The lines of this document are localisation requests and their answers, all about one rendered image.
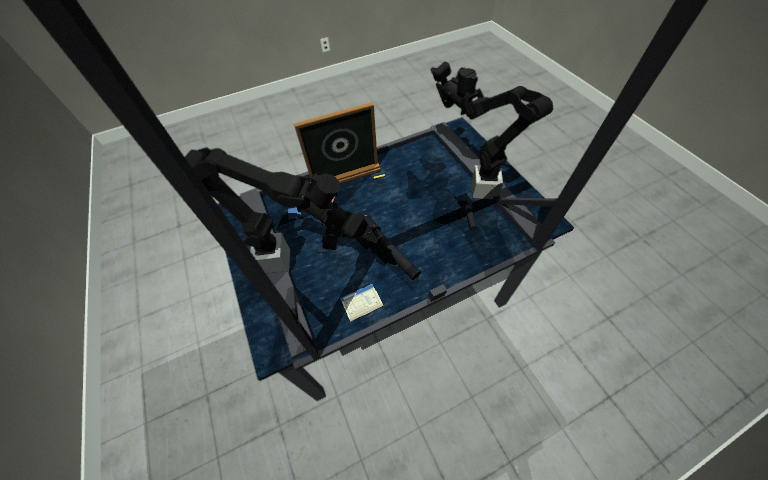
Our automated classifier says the black metal support frame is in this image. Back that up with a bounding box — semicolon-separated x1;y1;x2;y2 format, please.
23;0;708;360

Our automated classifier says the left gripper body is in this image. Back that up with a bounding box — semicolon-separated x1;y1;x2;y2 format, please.
318;202;365;237

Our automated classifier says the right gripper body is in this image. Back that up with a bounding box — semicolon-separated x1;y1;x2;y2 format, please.
433;61;458;108

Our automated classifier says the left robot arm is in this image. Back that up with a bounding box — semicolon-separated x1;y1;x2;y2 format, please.
185;147;342;256

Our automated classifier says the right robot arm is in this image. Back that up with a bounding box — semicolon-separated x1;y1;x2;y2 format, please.
451;67;553;181

